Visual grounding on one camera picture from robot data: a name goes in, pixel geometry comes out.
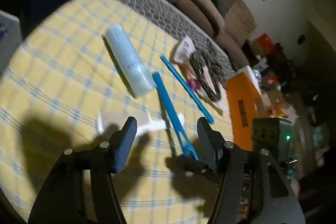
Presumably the blue plastic hanger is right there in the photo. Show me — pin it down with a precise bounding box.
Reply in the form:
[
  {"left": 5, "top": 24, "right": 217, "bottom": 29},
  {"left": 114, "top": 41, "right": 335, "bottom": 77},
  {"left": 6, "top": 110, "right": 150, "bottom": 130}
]
[
  {"left": 160, "top": 55, "right": 215, "bottom": 124},
  {"left": 152, "top": 72, "right": 205, "bottom": 164}
]

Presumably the white plastic comb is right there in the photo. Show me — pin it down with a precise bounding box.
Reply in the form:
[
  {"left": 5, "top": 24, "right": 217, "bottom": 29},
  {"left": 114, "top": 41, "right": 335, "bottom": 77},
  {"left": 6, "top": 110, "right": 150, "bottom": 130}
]
[{"left": 97, "top": 110, "right": 186, "bottom": 135}]

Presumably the orange cardboard box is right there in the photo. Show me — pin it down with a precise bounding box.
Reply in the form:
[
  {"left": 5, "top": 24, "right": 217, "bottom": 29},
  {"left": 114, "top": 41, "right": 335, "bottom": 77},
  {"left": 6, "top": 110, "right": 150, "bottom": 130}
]
[{"left": 226, "top": 72, "right": 260, "bottom": 151}]

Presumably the white tissue box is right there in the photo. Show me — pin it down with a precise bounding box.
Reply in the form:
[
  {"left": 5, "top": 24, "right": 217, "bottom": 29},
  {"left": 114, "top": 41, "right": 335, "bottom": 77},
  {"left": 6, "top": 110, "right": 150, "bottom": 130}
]
[{"left": 236, "top": 65, "right": 261, "bottom": 94}]

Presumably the zebra pattern fabric headband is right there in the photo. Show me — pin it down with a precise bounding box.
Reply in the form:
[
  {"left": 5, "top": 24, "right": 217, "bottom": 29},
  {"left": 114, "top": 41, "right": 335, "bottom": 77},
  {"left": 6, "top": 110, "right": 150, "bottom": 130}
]
[{"left": 189, "top": 39, "right": 226, "bottom": 102}]

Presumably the pale blue plastic bottle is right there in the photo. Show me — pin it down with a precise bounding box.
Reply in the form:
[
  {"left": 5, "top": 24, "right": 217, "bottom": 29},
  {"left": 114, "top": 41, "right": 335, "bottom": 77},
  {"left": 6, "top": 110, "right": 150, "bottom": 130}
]
[{"left": 105, "top": 24, "right": 156, "bottom": 97}]

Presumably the brown sofa cushion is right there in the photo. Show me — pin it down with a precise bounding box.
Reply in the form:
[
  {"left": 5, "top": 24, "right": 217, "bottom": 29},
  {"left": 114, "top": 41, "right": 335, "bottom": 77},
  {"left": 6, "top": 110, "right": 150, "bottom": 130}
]
[{"left": 191, "top": 0, "right": 224, "bottom": 34}]

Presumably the grey stone pattern mat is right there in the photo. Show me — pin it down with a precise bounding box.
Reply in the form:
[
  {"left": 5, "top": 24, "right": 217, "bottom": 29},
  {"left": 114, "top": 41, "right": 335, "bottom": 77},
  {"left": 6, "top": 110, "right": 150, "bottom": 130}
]
[{"left": 119, "top": 0, "right": 236, "bottom": 81}]

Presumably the yellow blue plaid tablecloth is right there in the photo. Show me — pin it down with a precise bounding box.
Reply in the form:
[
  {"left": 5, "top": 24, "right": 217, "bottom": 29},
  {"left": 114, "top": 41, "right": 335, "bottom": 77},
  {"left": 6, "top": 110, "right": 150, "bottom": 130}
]
[{"left": 1, "top": 0, "right": 217, "bottom": 223}]

